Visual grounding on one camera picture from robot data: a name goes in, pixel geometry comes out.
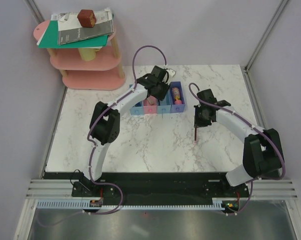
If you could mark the red pen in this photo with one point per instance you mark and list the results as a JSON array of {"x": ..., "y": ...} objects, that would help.
[{"x": 195, "y": 134}]

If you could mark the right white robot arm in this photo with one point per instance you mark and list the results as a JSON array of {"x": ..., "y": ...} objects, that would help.
[{"x": 262, "y": 150}]

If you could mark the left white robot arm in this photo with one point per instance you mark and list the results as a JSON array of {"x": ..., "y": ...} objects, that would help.
[{"x": 104, "y": 127}]

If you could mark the grey manual booklet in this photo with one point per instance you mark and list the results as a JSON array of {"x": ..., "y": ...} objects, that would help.
[{"x": 68, "y": 36}]

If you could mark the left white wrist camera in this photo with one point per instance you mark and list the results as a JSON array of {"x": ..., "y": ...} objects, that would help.
[{"x": 170, "y": 74}]

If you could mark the dark red cube box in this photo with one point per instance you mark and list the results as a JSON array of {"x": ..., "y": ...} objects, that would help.
[{"x": 87, "y": 18}]

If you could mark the cream cylinder on shelf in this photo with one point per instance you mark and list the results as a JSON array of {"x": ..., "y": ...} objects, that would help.
[{"x": 87, "y": 54}]

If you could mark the pink three-tier shelf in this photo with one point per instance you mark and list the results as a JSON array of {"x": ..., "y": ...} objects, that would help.
[{"x": 104, "y": 72}]

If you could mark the pastel four-compartment drawer organizer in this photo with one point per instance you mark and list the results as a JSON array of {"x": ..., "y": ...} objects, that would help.
[{"x": 166, "y": 106}]

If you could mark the white slotted cable duct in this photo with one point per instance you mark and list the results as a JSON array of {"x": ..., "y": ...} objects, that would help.
[{"x": 86, "y": 204}]

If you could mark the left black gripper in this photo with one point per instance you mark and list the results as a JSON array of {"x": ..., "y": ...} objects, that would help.
[{"x": 161, "y": 96}]

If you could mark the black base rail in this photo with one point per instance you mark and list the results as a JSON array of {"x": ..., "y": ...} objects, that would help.
[{"x": 153, "y": 188}]

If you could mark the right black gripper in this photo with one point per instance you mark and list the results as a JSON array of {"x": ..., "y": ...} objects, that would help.
[{"x": 197, "y": 122}]

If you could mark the green folder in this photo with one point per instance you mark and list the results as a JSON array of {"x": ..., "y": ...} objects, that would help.
[{"x": 57, "y": 35}]

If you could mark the white papers stack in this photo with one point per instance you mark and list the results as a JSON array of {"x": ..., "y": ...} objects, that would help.
[{"x": 69, "y": 20}]

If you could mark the pink-capped clear tube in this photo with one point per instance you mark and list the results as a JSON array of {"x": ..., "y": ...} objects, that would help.
[{"x": 177, "y": 97}]

